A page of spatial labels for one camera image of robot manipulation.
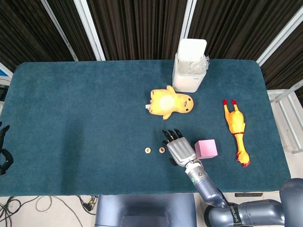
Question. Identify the yellow plush duck toy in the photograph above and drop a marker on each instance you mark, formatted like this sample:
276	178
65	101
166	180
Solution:
177	104

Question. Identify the yellow rubber chicken toy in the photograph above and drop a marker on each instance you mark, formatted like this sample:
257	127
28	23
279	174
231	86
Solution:
235	120

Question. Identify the blue robot torso base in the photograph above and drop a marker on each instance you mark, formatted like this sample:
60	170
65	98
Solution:
142	208

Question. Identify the pink foam cube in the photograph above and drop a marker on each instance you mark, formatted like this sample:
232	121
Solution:
207	149

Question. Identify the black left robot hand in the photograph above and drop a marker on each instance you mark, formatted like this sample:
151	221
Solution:
4	160

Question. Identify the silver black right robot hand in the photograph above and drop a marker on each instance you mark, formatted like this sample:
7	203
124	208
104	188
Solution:
181	151

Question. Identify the blue grey right robot arm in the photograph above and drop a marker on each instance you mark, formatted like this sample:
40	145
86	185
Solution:
208	189

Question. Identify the black power plug strip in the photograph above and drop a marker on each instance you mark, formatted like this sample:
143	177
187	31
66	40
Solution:
90	204

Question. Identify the black table nameplate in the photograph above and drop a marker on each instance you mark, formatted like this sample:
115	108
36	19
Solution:
248	195

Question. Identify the teal table cloth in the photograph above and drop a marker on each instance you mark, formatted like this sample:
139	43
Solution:
71	130

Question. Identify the black pleated curtain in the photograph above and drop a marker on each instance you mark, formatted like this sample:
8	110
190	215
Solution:
142	23

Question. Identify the blue white panel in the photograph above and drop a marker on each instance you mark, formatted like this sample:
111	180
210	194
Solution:
3	73

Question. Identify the aluminium frame rack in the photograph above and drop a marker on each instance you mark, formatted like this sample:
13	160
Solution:
274	94

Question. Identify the cream chess piece black character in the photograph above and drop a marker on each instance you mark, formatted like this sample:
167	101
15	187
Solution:
162	150

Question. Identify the white plastic bin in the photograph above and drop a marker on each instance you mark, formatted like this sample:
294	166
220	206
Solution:
187	80

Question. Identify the thin grey frame post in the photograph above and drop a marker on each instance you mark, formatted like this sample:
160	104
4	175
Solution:
60	30

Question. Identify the wide white frame post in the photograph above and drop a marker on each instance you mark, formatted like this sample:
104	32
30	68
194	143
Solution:
91	30

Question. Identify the cream chess piece red character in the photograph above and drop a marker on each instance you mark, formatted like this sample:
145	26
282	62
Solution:
147	150

